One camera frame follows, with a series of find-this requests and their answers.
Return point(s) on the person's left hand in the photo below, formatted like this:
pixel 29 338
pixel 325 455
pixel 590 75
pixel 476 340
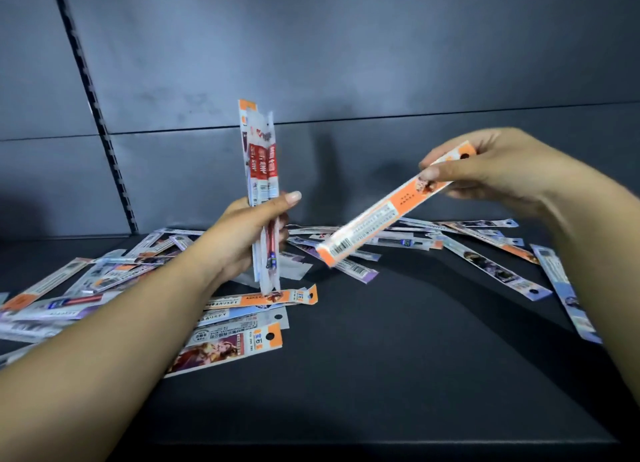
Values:
pixel 232 242

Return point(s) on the person's right hand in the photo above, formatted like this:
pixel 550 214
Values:
pixel 505 169

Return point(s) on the person's right thumb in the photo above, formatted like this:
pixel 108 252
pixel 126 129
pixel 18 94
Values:
pixel 450 171

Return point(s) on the person's left thumb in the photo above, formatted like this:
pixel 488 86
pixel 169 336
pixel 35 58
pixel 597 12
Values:
pixel 280 203

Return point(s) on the bundle of red pen packets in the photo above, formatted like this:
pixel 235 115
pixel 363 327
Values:
pixel 262 157

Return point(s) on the orange white pen packet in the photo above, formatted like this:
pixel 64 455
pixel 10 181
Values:
pixel 380 217

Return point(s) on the person's left forearm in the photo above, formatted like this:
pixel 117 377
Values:
pixel 110 356

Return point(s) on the person's right forearm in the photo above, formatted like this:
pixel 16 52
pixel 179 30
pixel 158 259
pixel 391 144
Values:
pixel 600 257

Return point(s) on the scattered pile of pen packs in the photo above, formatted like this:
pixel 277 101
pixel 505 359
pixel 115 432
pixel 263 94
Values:
pixel 235 326

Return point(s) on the black slotted shelf rail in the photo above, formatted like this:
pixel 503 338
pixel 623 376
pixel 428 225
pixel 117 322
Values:
pixel 95 107

